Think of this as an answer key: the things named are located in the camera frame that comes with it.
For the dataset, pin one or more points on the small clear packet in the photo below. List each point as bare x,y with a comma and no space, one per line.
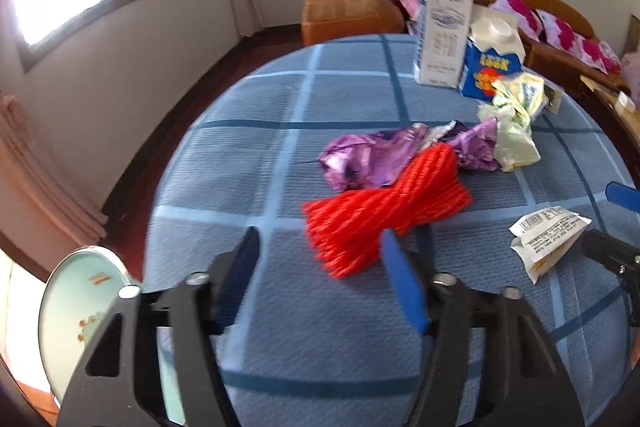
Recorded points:
553,97

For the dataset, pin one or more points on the light green trash bin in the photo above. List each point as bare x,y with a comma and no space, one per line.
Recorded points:
75,297

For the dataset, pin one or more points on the purple foil wrapper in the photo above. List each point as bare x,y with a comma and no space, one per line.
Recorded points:
370,157

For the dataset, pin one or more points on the pale yellow wrapper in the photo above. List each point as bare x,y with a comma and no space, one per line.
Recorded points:
512,132

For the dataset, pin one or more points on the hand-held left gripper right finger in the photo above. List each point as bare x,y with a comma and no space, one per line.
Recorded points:
402,287

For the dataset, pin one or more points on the blue and white milk carton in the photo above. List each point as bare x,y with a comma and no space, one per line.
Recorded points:
490,67

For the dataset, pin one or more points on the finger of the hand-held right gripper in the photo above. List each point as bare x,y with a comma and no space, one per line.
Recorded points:
625,197
612,252

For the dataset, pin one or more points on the white printed wrapper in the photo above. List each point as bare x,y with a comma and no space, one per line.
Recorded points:
545,232

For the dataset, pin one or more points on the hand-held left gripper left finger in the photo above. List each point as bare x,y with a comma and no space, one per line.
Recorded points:
240,277

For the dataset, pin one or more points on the wooden side table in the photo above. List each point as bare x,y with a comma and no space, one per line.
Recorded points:
607,99

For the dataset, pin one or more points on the pink cloth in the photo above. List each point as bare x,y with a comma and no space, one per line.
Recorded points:
631,72

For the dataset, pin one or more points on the red mesh net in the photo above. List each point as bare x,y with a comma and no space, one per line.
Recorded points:
380,217

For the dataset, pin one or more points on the tall white carton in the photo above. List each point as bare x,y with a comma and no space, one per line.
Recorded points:
442,37

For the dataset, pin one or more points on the brown sofa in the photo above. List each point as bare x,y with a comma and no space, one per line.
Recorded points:
555,62

